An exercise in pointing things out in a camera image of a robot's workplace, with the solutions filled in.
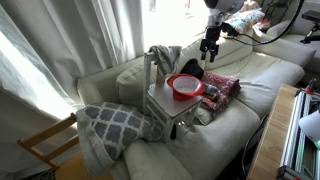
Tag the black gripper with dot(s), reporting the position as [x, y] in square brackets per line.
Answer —
[208, 43]

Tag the striped grey towel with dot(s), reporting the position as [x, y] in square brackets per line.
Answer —
[167, 58]

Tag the orange bowler hat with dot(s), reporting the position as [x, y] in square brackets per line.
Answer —
[185, 86]

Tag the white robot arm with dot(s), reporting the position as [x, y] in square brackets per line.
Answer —
[218, 10]

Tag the black hat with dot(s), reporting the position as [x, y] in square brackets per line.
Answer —
[192, 68]

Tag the clear plastic water bottle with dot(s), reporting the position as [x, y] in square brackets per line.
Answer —
[210, 90]

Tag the red patterned blanket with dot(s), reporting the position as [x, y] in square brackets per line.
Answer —
[228, 87]

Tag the beige sofa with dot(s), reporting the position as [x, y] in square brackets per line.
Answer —
[203, 149]
[299, 30]

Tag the small white wooden chair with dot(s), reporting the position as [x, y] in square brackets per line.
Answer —
[159, 101]

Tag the light wooden table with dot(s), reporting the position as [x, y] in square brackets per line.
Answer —
[269, 151]

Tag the grey white patterned pillow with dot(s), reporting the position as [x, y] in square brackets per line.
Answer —
[106, 129]

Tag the grey curtain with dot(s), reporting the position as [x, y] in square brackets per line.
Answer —
[46, 46]

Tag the wooden chair frame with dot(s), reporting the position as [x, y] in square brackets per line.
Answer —
[35, 143]

